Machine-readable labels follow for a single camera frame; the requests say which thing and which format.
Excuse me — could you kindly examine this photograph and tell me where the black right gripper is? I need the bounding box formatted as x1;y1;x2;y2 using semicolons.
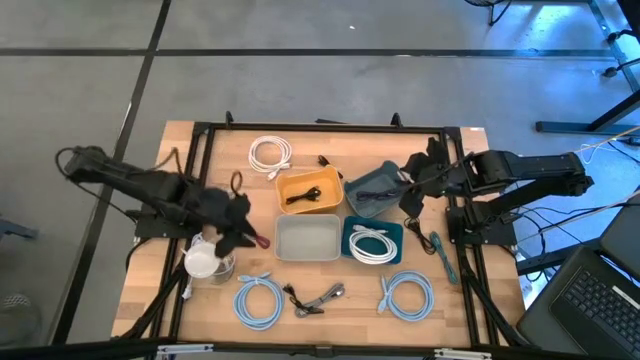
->
398;135;459;219

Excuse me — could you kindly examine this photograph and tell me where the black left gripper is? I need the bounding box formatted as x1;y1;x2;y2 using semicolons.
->
192;187;261;259

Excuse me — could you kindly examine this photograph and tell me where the light blue cable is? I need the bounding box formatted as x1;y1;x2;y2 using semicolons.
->
232;272;286;332
377;270;435;323

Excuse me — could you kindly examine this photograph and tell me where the teal braided cable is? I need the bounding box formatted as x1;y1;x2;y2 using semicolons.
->
429;230;460;286

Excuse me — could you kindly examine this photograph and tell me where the black white braided cable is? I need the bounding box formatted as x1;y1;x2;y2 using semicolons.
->
294;282;346;319

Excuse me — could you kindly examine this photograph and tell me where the slate blue plastic bin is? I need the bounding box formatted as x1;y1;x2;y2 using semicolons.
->
343;159;409;220

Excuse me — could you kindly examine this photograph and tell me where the light grey plastic bin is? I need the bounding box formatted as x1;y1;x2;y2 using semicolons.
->
273;213;343;263

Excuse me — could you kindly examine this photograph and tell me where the teal plastic bin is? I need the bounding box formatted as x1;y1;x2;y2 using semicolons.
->
340;215;405;266

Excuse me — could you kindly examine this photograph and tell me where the yellow plastic bin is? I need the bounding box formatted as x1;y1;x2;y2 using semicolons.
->
274;164;345;215

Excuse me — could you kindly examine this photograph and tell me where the black rig beam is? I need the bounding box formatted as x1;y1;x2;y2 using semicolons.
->
0;335;640;360

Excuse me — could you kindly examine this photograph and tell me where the black stand base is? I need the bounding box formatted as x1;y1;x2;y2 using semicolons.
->
534;89;640;136

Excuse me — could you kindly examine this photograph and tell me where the dark grey laptop lid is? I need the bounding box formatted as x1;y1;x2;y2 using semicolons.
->
598;192;640;281

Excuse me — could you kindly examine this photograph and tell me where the black open laptop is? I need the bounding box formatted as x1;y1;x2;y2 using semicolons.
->
516;244;640;360

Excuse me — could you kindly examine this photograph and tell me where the white round charger cable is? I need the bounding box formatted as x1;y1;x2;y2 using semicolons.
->
182;232;236;301

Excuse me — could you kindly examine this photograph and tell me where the purple braided cable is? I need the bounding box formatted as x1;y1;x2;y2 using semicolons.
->
355;188;401;202

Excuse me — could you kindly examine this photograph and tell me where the thin black bundled cable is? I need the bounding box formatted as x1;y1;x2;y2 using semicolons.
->
403;217;436;256
284;185;323;206

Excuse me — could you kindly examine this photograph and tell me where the short black adapter cable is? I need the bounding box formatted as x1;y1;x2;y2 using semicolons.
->
317;154;346;180

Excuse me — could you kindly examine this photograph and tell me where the black aluminium table frame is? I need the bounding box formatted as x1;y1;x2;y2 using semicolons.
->
112;110;534;351

